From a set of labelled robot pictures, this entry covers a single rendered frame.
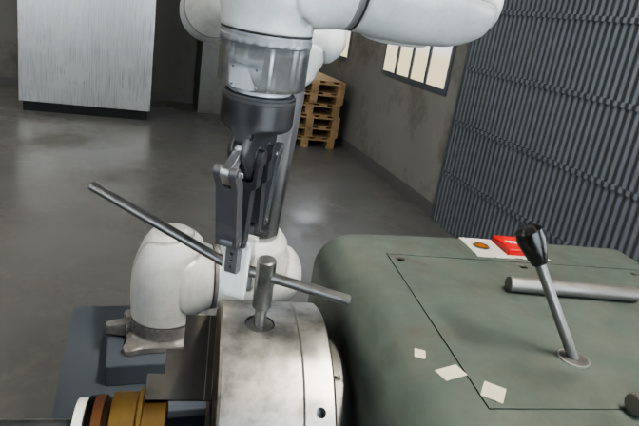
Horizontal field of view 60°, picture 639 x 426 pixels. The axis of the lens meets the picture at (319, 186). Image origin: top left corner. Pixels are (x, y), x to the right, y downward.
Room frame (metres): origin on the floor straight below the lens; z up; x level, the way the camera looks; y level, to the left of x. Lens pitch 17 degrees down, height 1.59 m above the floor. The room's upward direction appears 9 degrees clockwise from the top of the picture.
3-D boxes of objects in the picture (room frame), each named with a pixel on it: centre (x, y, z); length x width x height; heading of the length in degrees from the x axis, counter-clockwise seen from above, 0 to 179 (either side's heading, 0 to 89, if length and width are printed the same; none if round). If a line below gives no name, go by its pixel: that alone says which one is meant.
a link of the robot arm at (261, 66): (0.55, 0.07, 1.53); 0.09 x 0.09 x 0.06
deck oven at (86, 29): (7.20, 3.19, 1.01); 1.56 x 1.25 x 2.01; 109
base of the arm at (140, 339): (1.16, 0.34, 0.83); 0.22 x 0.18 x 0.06; 110
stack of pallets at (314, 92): (7.29, 0.43, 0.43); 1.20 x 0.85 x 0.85; 20
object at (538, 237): (0.58, -0.24, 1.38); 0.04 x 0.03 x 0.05; 102
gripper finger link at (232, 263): (0.54, 0.08, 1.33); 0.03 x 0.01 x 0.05; 165
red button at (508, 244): (0.89, -0.35, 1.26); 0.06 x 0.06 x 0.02; 12
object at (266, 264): (0.56, 0.04, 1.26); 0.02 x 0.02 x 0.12
